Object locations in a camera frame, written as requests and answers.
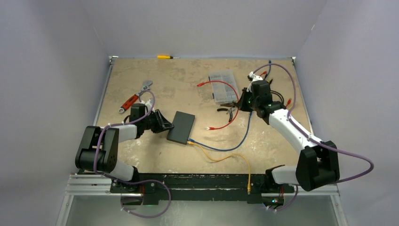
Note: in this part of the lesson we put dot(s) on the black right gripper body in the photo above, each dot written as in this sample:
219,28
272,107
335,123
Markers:
249,102

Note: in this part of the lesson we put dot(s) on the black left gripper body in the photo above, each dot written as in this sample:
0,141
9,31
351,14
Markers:
151,122

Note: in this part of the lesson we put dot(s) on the black network switch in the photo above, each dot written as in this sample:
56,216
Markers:
183,123

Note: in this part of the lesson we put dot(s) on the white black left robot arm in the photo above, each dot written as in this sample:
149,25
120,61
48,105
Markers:
98,149

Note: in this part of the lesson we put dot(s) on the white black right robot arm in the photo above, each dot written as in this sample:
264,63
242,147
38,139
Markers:
317,164

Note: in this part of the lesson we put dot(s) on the black yellow pliers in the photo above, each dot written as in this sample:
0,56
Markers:
229,108

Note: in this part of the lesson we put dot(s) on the clear plastic parts box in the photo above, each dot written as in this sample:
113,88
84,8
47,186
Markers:
223,93

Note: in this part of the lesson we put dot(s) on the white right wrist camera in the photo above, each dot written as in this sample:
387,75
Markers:
253,77

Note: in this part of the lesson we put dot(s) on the red handled adjustable wrench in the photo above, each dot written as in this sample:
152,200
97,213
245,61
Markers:
145,86

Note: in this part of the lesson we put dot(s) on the yellow handled screwdriver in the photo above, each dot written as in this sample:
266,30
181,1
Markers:
166,57

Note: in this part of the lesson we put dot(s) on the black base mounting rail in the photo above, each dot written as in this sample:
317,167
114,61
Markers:
166,194

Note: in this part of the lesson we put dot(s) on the aluminium frame rail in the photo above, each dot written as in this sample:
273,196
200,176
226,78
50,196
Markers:
254,184

